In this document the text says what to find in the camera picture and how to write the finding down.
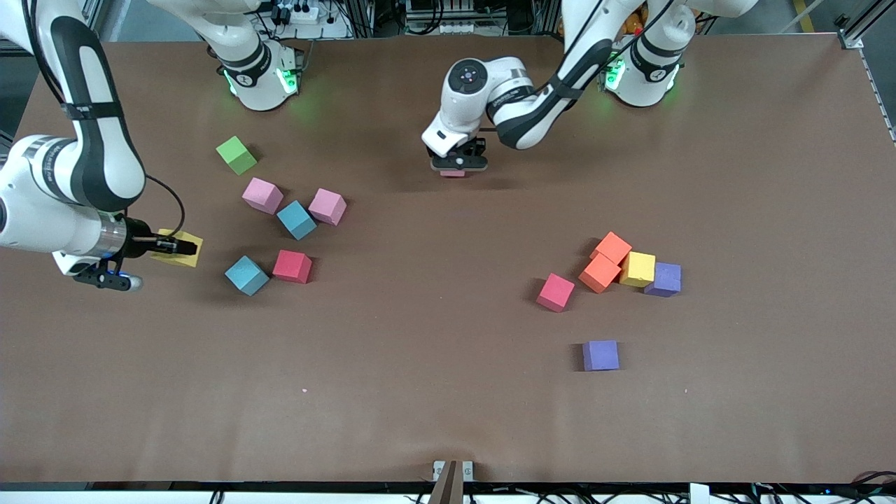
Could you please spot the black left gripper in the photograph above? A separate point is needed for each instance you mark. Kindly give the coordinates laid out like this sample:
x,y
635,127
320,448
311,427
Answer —
x,y
470,149

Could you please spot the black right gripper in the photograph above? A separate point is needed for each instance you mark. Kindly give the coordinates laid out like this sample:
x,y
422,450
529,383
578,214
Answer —
x,y
138,236

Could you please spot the yellow foam cube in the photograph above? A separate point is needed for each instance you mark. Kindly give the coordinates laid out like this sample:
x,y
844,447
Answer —
x,y
183,261
638,269

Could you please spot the pink foam cube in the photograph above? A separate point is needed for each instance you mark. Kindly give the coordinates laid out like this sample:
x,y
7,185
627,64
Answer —
x,y
453,173
327,206
262,194

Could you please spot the red foam cube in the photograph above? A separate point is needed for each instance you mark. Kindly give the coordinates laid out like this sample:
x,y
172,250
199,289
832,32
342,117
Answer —
x,y
292,266
555,292

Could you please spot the blue foam cube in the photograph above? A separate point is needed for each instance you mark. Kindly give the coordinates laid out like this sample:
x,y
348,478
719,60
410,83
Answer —
x,y
246,275
296,219

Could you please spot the purple foam cube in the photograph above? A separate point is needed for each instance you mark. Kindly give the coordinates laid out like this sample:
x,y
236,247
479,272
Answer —
x,y
600,355
665,280

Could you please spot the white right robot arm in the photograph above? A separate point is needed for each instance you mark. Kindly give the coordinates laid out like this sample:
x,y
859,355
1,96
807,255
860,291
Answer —
x,y
42,175

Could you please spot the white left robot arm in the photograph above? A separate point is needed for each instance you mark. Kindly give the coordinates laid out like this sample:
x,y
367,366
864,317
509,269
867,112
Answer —
x,y
553,105

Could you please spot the green foam cube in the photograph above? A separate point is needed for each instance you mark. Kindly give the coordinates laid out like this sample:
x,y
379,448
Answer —
x,y
236,155

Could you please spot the small white power strip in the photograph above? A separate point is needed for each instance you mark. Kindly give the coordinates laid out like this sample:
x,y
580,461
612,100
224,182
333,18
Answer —
x,y
458,28

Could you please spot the orange foam cube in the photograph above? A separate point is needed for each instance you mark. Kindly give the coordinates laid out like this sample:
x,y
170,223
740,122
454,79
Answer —
x,y
599,273
613,246

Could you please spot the pile of orange fruit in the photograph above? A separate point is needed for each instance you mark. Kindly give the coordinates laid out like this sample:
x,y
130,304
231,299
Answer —
x,y
632,24

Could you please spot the white power strip with plugs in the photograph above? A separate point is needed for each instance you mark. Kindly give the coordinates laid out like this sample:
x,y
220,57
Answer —
x,y
304,14

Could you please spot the white paper label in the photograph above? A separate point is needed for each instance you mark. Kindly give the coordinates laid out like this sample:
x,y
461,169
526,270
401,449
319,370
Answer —
x,y
699,493

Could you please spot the grey metal table bracket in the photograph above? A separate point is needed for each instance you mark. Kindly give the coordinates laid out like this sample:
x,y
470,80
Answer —
x,y
467,470

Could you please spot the brown upright post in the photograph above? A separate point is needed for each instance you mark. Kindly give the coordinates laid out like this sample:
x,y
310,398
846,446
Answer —
x,y
448,486

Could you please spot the aluminium frame profile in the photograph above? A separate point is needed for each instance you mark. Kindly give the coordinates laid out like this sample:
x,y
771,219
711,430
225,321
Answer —
x,y
851,38

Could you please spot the aluminium table edge rail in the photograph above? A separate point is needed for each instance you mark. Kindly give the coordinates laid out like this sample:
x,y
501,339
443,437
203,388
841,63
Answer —
x,y
885,112

